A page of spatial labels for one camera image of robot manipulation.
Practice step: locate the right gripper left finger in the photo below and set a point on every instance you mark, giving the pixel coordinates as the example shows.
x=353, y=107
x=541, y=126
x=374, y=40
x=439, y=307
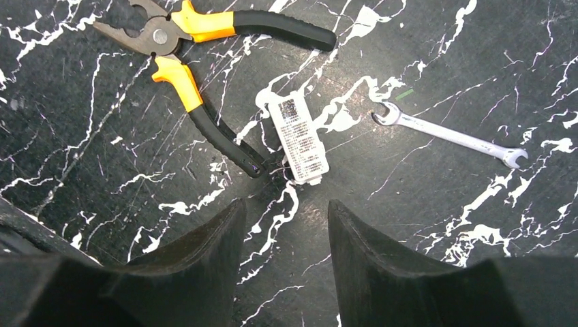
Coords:
x=188, y=282

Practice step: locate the yellow black pliers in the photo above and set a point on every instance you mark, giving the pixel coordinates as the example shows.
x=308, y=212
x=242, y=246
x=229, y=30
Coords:
x=162, y=35

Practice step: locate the silver hex key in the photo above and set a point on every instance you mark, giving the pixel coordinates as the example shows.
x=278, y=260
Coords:
x=394, y=116

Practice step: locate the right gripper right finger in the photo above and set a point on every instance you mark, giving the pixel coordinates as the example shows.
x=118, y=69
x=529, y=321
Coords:
x=381, y=282

